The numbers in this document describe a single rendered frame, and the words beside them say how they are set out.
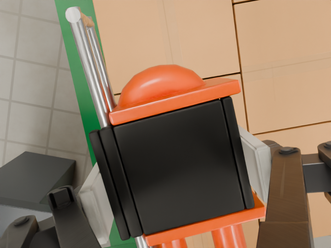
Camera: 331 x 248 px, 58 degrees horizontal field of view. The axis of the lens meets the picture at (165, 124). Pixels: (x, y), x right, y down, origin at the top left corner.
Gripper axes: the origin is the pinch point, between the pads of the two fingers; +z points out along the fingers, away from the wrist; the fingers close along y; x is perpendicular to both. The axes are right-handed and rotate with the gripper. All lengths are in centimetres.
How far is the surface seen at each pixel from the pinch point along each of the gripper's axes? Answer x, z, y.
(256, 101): -11, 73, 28
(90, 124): -13, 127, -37
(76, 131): -15, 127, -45
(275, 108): -15, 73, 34
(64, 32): 32, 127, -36
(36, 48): 27, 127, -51
